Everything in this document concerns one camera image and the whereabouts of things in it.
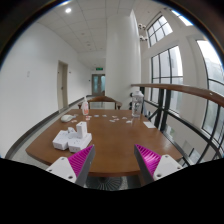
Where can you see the white power strip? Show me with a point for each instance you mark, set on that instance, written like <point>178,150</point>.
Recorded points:
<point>65,140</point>

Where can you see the small white adapter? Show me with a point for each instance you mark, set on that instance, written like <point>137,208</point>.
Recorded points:
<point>71,130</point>

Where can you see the clear plastic water bottle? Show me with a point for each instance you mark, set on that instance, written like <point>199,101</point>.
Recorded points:
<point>137,102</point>

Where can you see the green exit sign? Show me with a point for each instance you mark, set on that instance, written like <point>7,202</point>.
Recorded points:
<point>99,69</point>

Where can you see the glass double door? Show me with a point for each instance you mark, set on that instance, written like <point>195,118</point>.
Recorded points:
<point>98,84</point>

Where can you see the white charger plug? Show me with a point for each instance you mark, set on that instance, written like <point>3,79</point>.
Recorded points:
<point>81,129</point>

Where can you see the wooden handrail with black railing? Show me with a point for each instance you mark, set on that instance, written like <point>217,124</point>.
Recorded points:
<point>191,118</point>

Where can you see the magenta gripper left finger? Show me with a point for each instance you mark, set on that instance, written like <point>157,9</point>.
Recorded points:
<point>74,168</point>

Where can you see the white paper sheet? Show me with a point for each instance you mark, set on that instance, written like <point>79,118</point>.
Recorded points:
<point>148,124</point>

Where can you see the wooden chair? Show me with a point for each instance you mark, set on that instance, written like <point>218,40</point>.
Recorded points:
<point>103,99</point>

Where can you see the pink sanitizer bottle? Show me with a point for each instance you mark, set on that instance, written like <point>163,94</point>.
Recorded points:
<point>85,107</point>

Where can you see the round wooden table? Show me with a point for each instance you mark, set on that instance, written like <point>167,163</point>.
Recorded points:
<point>114,134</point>

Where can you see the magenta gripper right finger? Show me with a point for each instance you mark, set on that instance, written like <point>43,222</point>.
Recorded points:
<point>153,166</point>

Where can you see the white door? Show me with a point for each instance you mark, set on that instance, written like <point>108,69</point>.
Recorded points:
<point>62,72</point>

